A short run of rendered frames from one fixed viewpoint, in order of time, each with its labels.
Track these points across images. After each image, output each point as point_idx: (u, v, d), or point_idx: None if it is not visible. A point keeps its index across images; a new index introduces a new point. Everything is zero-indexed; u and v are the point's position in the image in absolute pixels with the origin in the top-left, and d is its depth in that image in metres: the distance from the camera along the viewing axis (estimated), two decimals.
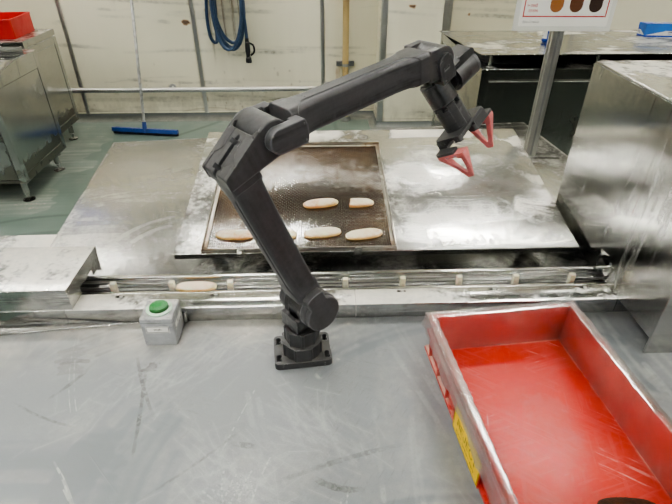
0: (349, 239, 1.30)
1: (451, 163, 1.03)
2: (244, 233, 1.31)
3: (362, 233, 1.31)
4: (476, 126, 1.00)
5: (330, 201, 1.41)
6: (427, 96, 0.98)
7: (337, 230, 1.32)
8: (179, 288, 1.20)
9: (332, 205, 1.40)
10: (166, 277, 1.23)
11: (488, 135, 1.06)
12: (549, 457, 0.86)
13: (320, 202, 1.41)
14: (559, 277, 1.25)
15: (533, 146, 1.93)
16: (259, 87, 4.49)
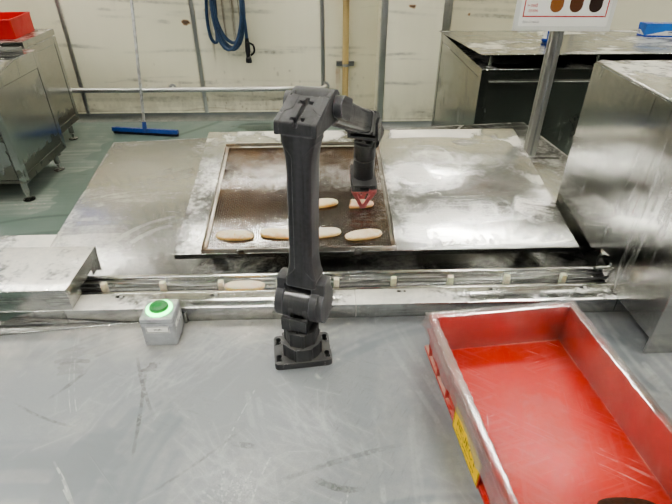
0: (348, 239, 1.30)
1: None
2: (244, 233, 1.31)
3: (362, 233, 1.31)
4: (350, 174, 1.38)
5: (330, 201, 1.41)
6: (362, 151, 1.26)
7: (337, 230, 1.32)
8: (228, 287, 1.20)
9: (332, 205, 1.41)
10: (166, 277, 1.23)
11: (359, 199, 1.38)
12: (549, 457, 0.86)
13: (320, 202, 1.41)
14: (559, 277, 1.25)
15: (533, 146, 1.93)
16: (259, 87, 4.49)
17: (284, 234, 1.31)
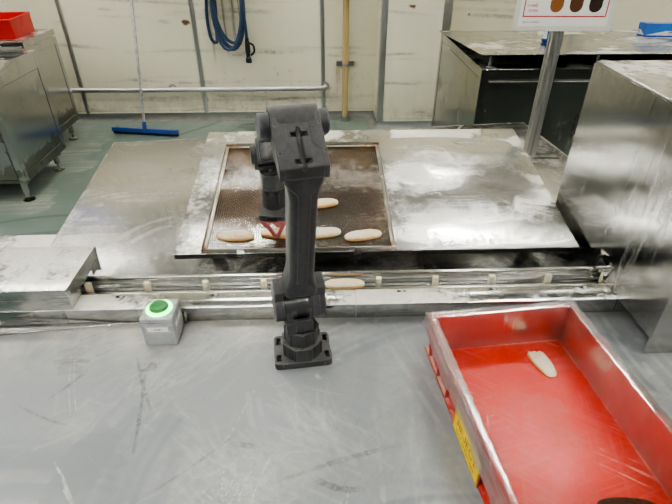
0: (348, 240, 1.30)
1: (268, 226, 1.26)
2: (244, 234, 1.31)
3: (361, 234, 1.31)
4: None
5: (330, 201, 1.41)
6: (274, 180, 1.17)
7: (337, 230, 1.32)
8: (329, 285, 1.21)
9: (332, 205, 1.41)
10: (166, 277, 1.23)
11: None
12: (549, 457, 0.86)
13: (320, 202, 1.41)
14: (559, 277, 1.25)
15: (533, 146, 1.93)
16: (259, 87, 4.49)
17: (284, 233, 1.31)
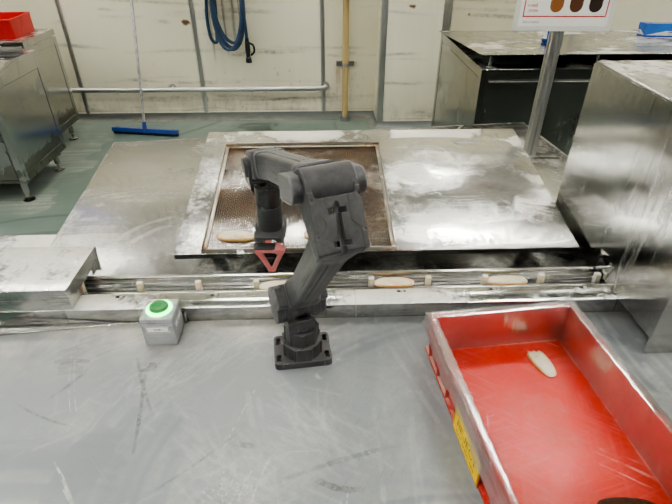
0: (261, 289, 1.20)
1: None
2: (245, 234, 1.31)
3: (277, 284, 1.21)
4: None
5: None
6: (272, 195, 1.05)
7: None
8: (494, 282, 1.22)
9: None
10: (166, 277, 1.23)
11: (266, 260, 1.13)
12: (549, 457, 0.86)
13: None
14: (559, 277, 1.25)
15: (533, 146, 1.93)
16: (259, 87, 4.49)
17: (402, 282, 1.21)
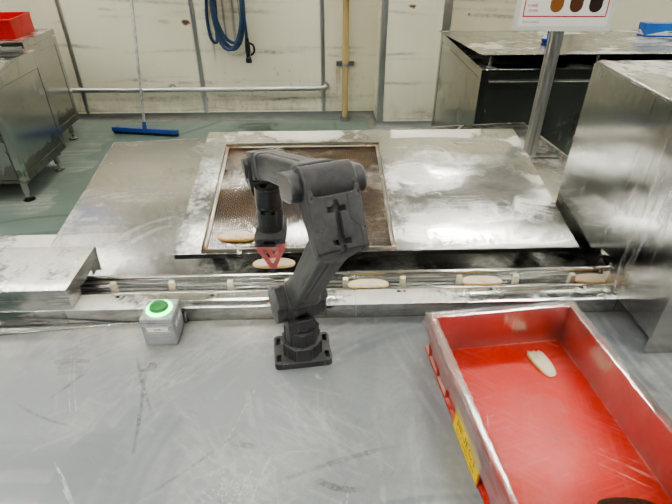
0: (351, 287, 1.21)
1: (264, 254, 1.12)
2: (245, 235, 1.30)
3: (366, 282, 1.21)
4: (285, 240, 1.11)
5: None
6: (272, 196, 1.05)
7: (291, 261, 1.17)
8: (581, 280, 1.22)
9: None
10: (166, 277, 1.23)
11: None
12: (549, 457, 0.86)
13: None
14: (559, 277, 1.25)
15: (533, 146, 1.93)
16: (259, 87, 4.49)
17: (490, 280, 1.22)
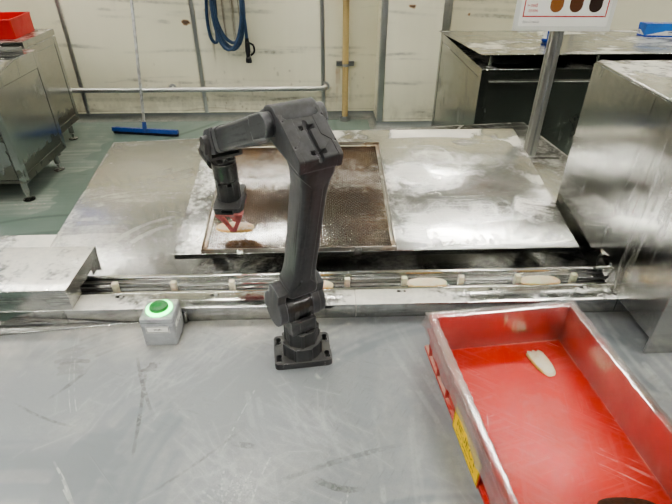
0: (524, 284, 1.22)
1: (224, 220, 1.23)
2: (245, 225, 1.28)
3: (538, 279, 1.22)
4: (242, 208, 1.21)
5: (324, 284, 1.21)
6: (229, 170, 1.14)
7: (443, 281, 1.22)
8: None
9: (325, 288, 1.20)
10: (166, 277, 1.23)
11: None
12: (549, 457, 0.86)
13: None
14: (559, 277, 1.25)
15: (533, 146, 1.93)
16: (259, 87, 4.49)
17: None
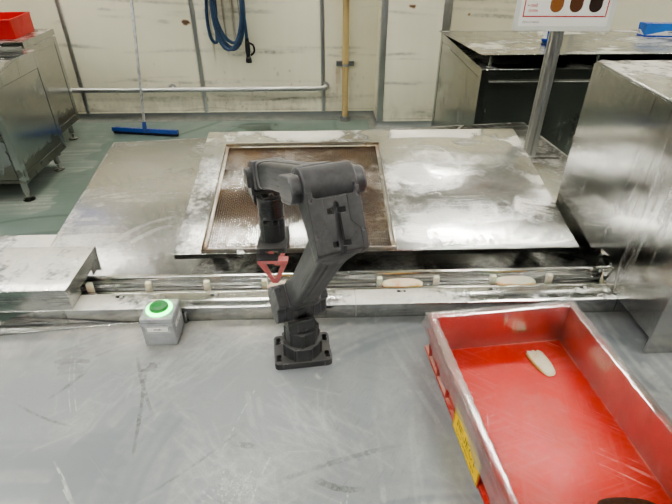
0: None
1: (266, 268, 1.10)
2: None
3: None
4: (288, 245, 1.12)
5: (414, 282, 1.22)
6: (274, 206, 1.05)
7: (532, 279, 1.23)
8: None
9: (416, 287, 1.21)
10: (166, 277, 1.23)
11: (281, 254, 1.19)
12: (549, 457, 0.86)
13: (402, 282, 1.21)
14: (559, 277, 1.25)
15: (533, 146, 1.93)
16: (259, 87, 4.49)
17: None
